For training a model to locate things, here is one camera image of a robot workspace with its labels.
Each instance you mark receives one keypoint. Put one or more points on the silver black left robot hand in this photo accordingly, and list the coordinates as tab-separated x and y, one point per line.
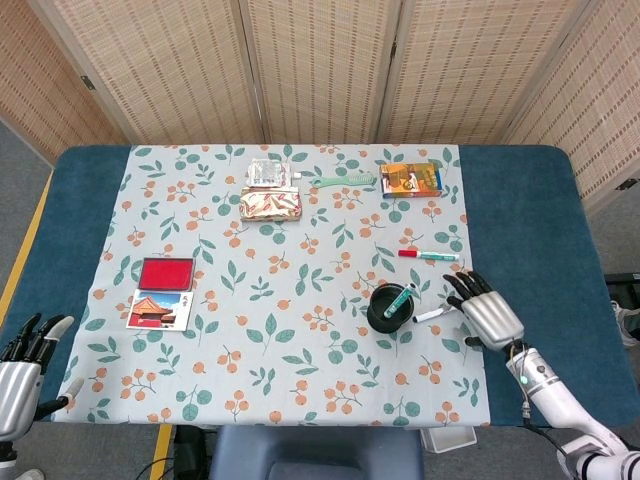
17	385

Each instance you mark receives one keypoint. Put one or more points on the woven bamboo screen panel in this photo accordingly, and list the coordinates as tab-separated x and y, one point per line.
160	65
600	110
480	65
45	90
320	65

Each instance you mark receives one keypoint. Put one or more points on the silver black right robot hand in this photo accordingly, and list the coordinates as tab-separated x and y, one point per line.
492	315

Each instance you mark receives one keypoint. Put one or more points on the gold red tissue pack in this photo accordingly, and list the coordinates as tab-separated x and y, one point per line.
270	205

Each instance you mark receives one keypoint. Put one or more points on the orange blue cardboard box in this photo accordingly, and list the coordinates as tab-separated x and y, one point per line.
410	180

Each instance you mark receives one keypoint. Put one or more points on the white marker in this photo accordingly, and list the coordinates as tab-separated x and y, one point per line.
434	315

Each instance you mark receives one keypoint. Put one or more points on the palace picture postcard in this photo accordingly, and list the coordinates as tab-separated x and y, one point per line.
159	311

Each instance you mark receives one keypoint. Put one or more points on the clear plastic pouch packet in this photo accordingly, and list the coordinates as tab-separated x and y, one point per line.
267	172

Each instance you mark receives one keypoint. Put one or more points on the teal pen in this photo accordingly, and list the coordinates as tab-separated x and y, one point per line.
398	301

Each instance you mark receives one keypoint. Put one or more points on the red wallet case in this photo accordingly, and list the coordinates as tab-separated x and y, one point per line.
166	274

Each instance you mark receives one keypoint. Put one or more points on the white plastic bin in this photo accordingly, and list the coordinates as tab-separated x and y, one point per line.
450	440

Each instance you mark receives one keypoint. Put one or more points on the blue padded chair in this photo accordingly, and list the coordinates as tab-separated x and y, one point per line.
315	452

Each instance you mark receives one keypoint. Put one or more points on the metal screen hinge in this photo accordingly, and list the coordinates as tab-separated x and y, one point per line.
88	83
626	185

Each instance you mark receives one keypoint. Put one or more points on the black mesh pen cup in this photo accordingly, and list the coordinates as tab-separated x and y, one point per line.
380	320

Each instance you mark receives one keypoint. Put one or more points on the floral leaf berry tablecloth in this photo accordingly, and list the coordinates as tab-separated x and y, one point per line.
280	300

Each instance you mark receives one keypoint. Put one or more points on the green plastic comb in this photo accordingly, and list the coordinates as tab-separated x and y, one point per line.
345	180

